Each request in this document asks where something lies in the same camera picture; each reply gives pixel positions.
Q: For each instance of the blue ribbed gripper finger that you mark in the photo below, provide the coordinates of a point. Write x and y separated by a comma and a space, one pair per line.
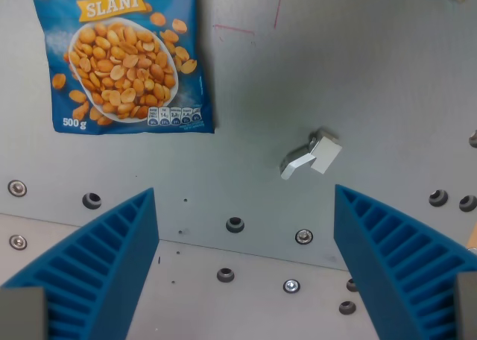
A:
100, 265
395, 265

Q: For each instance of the silver table screw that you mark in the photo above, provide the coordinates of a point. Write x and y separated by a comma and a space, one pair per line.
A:
17, 188
304, 236
291, 286
17, 242

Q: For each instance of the metal fastener at edge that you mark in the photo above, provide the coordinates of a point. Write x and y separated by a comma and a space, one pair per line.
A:
473, 139

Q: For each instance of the blue salted peanuts bag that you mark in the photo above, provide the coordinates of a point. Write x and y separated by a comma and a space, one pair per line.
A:
123, 60

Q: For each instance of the small aluminium angle bracket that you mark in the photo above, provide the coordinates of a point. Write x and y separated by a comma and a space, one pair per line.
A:
311, 155

